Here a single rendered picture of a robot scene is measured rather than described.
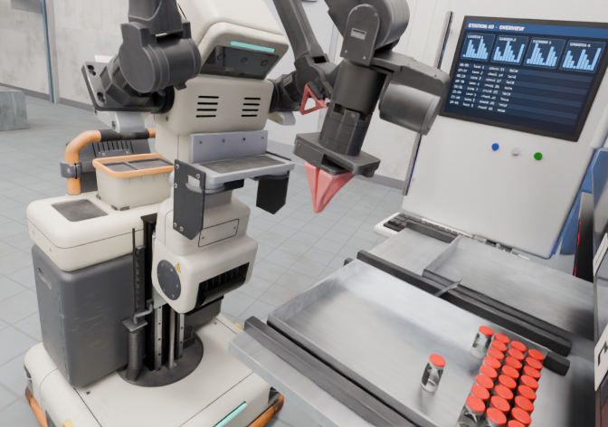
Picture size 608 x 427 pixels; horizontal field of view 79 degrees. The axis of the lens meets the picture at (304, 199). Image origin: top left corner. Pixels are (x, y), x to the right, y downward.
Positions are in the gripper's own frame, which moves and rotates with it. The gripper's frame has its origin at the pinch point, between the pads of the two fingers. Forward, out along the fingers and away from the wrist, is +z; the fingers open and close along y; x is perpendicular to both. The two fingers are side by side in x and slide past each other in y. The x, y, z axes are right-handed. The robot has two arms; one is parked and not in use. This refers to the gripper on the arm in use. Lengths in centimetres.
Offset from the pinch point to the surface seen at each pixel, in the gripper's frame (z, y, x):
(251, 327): 18.7, -0.1, -7.9
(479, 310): 15.0, 24.0, 26.1
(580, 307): 14, 39, 47
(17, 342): 128, -115, -6
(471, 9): -40, -19, 88
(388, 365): 17.2, 17.6, 2.1
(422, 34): -46, -157, 384
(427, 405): 16.1, 24.1, -0.4
